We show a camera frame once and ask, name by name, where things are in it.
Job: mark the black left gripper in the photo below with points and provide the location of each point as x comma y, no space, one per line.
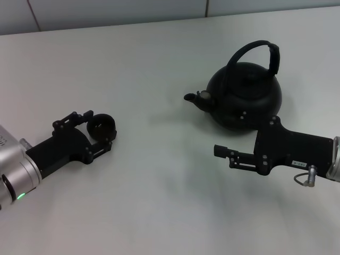
66,146

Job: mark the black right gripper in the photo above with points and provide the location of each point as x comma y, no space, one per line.
292,148

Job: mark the small black teacup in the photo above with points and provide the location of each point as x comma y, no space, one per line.
102,127

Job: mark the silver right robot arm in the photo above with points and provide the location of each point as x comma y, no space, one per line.
336,159

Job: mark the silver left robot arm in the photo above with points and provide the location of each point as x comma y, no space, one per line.
16,164

